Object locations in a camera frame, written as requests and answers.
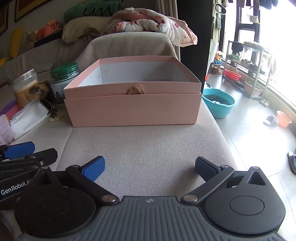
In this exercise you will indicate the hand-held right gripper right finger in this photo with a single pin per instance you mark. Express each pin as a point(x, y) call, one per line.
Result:
point(204, 168)

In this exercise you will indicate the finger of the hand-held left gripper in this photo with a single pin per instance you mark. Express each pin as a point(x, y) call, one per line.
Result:
point(20, 150)
point(46, 155)

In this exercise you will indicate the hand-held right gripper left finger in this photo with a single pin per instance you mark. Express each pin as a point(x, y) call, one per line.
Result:
point(93, 168)

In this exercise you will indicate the white towel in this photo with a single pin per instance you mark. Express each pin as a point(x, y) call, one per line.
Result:
point(29, 119)

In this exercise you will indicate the striped brown furry tail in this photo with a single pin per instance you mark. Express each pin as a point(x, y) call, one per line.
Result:
point(40, 90)

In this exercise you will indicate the pink cardboard box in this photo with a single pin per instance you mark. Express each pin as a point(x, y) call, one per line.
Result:
point(129, 111)

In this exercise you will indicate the pink soft item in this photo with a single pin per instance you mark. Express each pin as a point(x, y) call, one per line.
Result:
point(12, 114)

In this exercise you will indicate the small cream tag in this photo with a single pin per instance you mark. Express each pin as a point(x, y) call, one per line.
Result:
point(56, 117)

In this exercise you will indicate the teal plastic basin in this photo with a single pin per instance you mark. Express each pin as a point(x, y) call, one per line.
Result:
point(218, 109)

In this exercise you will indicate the silver lid canister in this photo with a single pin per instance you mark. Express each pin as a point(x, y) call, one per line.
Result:
point(23, 81)

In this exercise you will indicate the grey slipper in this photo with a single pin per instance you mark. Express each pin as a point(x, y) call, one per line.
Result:
point(292, 161)
point(271, 121)

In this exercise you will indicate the green lid jar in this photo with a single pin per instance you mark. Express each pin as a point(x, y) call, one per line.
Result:
point(64, 71)

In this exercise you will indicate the beige ribbon pull tab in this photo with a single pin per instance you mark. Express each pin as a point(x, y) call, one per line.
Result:
point(135, 90)

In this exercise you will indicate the sandals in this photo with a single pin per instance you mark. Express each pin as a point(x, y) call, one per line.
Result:
point(264, 102)

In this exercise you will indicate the small yellow plush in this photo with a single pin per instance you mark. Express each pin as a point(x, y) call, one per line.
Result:
point(3, 61)

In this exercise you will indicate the small grey patterned pouch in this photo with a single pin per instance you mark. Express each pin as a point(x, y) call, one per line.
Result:
point(57, 64)

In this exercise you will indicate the small orange basin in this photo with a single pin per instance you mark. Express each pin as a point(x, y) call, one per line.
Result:
point(284, 118)

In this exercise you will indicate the red plastic basin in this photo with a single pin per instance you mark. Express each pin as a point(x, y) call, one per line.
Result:
point(232, 75)

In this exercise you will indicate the brown shoes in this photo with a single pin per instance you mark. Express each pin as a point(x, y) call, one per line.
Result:
point(217, 70)

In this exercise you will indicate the colourful plastic toy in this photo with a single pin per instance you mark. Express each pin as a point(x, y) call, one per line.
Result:
point(217, 59)

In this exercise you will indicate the yellow banana plush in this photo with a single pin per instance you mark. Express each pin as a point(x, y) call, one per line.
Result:
point(15, 41)

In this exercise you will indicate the metal shelf rack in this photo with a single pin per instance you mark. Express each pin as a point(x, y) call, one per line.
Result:
point(254, 69)

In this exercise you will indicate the flat black box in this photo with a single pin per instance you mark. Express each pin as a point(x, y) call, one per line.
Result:
point(46, 39)

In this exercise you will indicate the small beige plush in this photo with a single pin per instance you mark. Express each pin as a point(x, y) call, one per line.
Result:
point(30, 36)

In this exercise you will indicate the orange toy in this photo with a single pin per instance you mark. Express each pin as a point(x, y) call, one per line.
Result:
point(49, 27)

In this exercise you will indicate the beige pillow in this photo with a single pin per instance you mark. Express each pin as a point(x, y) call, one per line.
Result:
point(81, 29)

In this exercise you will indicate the narrow framed picture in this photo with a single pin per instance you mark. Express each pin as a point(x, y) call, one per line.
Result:
point(3, 18)

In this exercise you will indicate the wide framed picture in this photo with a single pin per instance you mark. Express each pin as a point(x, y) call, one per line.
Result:
point(27, 8)

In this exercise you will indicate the floral printed blanket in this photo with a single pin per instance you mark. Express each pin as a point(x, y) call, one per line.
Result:
point(150, 25)

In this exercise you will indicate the green plush cushion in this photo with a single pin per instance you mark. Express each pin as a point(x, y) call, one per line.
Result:
point(92, 9)

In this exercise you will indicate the white mug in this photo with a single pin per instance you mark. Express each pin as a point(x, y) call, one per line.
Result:
point(253, 19)

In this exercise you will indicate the beige curtain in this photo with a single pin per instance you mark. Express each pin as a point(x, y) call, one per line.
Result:
point(165, 8)

